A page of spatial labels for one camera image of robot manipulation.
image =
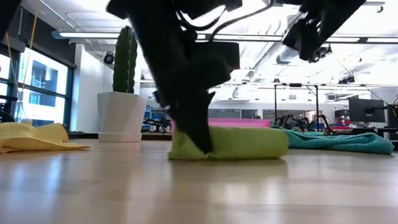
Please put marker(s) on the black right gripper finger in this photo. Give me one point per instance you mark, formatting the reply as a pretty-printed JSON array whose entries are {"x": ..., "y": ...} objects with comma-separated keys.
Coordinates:
[{"x": 306, "y": 40}]

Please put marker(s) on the green cactus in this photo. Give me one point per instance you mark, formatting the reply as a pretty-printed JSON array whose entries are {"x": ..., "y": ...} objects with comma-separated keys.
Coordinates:
[{"x": 124, "y": 62}]

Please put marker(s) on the white ceiling light bar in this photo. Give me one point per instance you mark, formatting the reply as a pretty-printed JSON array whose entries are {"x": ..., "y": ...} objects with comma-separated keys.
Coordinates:
[
  {"x": 373, "y": 40},
  {"x": 87, "y": 35}
]

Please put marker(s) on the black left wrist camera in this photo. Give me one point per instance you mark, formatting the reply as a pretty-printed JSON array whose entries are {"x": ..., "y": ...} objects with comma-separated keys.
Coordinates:
[{"x": 224, "y": 53}]

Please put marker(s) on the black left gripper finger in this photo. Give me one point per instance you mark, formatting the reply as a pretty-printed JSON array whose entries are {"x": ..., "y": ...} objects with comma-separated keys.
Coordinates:
[{"x": 194, "y": 124}]

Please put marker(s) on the large black-framed window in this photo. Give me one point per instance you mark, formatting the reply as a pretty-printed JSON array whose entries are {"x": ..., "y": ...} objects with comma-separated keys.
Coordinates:
[{"x": 43, "y": 77}]

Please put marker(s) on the black background robot arms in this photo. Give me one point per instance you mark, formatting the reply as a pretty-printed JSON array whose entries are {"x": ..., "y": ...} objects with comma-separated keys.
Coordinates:
[{"x": 287, "y": 120}]

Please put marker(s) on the teal microfiber towel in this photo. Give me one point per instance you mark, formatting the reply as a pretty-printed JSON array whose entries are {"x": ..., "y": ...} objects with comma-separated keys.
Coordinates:
[{"x": 342, "y": 143}]

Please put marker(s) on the black round ceiling speaker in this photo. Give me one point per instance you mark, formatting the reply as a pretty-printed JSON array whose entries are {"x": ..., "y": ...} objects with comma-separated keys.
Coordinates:
[{"x": 109, "y": 58}]

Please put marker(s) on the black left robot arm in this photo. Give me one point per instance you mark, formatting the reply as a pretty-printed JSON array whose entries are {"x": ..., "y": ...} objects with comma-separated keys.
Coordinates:
[{"x": 6, "y": 12}]

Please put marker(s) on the lime microfiber towel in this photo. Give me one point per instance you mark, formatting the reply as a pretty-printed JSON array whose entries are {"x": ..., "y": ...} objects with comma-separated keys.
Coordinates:
[{"x": 248, "y": 143}]

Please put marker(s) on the black computer monitor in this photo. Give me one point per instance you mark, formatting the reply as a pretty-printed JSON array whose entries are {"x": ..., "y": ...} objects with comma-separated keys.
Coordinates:
[
  {"x": 367, "y": 109},
  {"x": 393, "y": 115}
]

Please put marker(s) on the pink cloth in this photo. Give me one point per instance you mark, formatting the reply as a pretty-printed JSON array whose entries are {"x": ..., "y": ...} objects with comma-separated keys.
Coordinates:
[{"x": 239, "y": 122}]

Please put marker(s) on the black track spotlight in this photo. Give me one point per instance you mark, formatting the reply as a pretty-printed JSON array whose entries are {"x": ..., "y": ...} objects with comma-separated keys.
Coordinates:
[
  {"x": 346, "y": 80},
  {"x": 323, "y": 52}
]

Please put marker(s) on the yellow microfiber towel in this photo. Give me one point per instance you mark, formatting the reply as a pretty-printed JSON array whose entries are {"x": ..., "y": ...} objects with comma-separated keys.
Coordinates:
[{"x": 31, "y": 137}]

